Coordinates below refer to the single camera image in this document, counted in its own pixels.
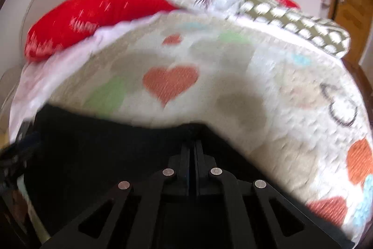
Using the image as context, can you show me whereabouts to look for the wooden door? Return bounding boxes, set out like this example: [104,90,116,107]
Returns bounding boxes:
[329,0,373,63]

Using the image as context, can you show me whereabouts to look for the long red pillow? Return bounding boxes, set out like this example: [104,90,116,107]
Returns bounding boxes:
[25,0,179,63]

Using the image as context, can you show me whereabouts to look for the green patterned bolster pillow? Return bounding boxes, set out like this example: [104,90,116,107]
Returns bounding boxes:
[230,0,352,58]

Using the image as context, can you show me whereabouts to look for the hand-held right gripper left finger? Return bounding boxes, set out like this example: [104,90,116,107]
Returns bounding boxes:
[41,143,192,249]

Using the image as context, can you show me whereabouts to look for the pale pink bed sheet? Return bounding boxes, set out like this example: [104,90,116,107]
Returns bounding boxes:
[9,14,165,124]

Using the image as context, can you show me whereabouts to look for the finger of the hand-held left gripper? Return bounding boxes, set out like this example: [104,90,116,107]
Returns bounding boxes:
[12,131,43,151]

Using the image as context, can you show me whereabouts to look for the black pants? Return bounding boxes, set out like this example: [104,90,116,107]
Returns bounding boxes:
[22,103,354,249]

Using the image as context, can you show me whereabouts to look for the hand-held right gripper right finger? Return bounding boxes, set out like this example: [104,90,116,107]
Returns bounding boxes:
[195,140,345,249]

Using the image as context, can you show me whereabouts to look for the heart print quilt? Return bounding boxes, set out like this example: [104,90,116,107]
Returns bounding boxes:
[9,13,373,244]

